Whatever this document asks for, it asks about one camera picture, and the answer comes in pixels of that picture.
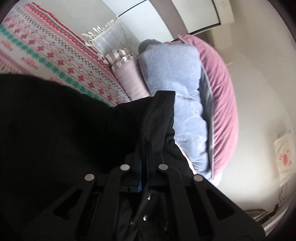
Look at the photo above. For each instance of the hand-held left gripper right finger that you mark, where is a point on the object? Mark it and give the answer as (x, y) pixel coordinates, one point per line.
(151, 166)

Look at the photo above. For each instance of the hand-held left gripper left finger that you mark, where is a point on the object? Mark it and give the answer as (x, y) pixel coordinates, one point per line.
(139, 176)

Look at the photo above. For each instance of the black garment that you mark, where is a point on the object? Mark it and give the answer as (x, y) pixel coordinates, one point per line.
(57, 127)

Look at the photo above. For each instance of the light blue fleece blanket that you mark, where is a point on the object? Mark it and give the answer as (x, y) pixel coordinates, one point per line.
(180, 92)

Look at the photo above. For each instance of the pale pink pillow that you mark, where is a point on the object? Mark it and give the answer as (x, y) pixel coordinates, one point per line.
(131, 78)

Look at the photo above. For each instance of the grey striped cloth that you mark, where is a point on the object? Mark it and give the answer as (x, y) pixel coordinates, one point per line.
(206, 92)

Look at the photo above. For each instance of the large pink pillow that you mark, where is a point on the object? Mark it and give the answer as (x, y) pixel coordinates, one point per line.
(222, 92)

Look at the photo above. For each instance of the pink white striped pillow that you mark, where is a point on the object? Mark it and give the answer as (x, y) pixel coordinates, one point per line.
(118, 58)

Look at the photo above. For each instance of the olive bag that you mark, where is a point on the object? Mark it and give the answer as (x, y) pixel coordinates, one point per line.
(256, 213)

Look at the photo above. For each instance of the dark grey cloth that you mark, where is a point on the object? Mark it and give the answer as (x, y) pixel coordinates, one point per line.
(148, 44)

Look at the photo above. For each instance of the white printed hanging cloth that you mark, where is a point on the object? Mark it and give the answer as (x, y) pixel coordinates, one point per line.
(284, 160)

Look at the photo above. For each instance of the white wardrobe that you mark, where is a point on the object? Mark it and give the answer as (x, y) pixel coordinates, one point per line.
(161, 14)

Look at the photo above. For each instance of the red green patterned blanket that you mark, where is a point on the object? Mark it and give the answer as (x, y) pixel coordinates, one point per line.
(46, 53)

